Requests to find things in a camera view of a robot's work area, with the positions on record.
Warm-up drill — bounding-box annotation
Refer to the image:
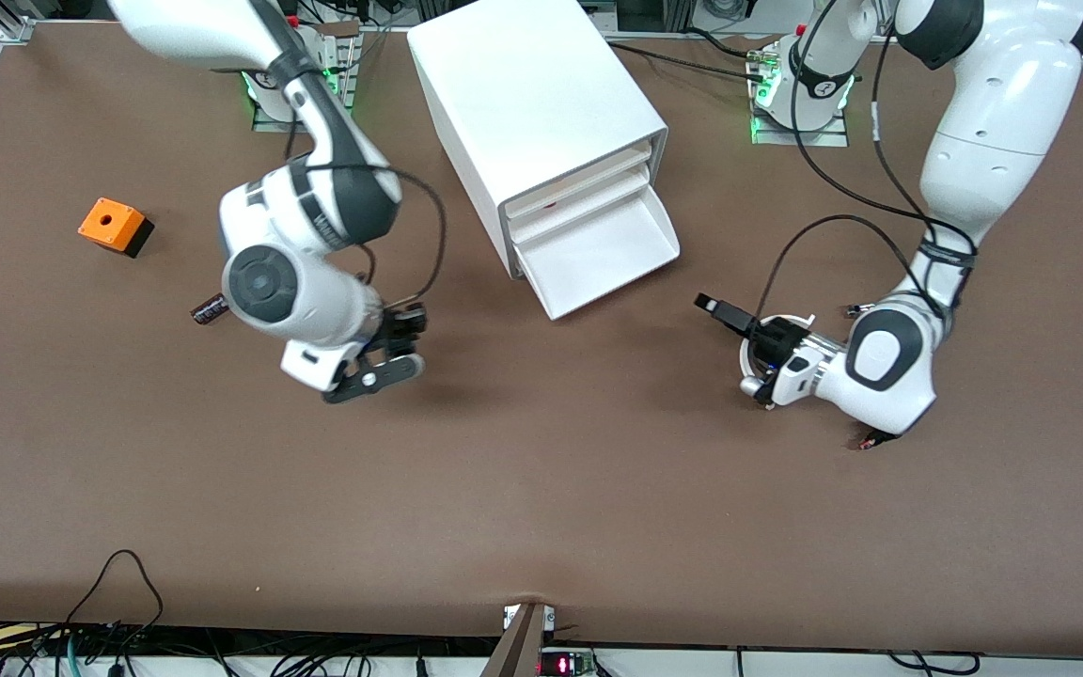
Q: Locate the white drawer cabinet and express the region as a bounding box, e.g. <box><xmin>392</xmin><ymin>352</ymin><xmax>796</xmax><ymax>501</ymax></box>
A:
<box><xmin>407</xmin><ymin>0</ymin><xmax>670</xmax><ymax>282</ymax></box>

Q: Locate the white half-ring clamp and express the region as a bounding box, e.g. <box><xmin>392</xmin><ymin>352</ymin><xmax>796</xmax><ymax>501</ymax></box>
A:
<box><xmin>739</xmin><ymin>313</ymin><xmax>817</xmax><ymax>382</ymax></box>

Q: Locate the white plastic drawer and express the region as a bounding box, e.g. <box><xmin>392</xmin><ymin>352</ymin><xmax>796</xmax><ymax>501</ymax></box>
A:
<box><xmin>507</xmin><ymin>166</ymin><xmax>655</xmax><ymax>247</ymax></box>
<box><xmin>502</xmin><ymin>143</ymin><xmax>653</xmax><ymax>220</ymax></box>
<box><xmin>514</xmin><ymin>182</ymin><xmax>682</xmax><ymax>322</ymax></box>

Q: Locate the black cable on table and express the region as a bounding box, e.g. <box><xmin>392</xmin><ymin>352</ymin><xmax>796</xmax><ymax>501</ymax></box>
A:
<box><xmin>685</xmin><ymin>25</ymin><xmax>755</xmax><ymax>60</ymax></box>
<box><xmin>602</xmin><ymin>39</ymin><xmax>761</xmax><ymax>85</ymax></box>

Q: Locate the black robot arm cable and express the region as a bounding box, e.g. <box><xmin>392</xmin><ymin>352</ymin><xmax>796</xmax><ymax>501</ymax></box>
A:
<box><xmin>283</xmin><ymin>113</ymin><xmax>450</xmax><ymax>312</ymax></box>
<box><xmin>753</xmin><ymin>0</ymin><xmax>981</xmax><ymax>326</ymax></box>

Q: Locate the brown wooden strut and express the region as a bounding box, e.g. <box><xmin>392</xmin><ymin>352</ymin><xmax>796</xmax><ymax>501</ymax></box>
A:
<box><xmin>479</xmin><ymin>602</ymin><xmax>548</xmax><ymax>677</ymax></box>

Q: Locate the small red LED device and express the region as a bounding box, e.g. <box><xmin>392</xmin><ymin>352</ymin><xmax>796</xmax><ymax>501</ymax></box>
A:
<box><xmin>538</xmin><ymin>648</ymin><xmax>596</xmax><ymax>677</ymax></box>

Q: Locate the black cable under table edge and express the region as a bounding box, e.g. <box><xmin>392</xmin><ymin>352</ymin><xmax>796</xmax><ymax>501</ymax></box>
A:
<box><xmin>887</xmin><ymin>650</ymin><xmax>981</xmax><ymax>677</ymax></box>

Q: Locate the looped black cable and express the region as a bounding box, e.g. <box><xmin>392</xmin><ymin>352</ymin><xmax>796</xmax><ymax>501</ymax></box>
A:
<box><xmin>65</xmin><ymin>549</ymin><xmax>165</xmax><ymax>628</ymax></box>

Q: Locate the orange box with black base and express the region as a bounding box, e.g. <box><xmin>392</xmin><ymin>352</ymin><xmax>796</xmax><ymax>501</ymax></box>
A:
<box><xmin>77</xmin><ymin>197</ymin><xmax>156</xmax><ymax>259</ymax></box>

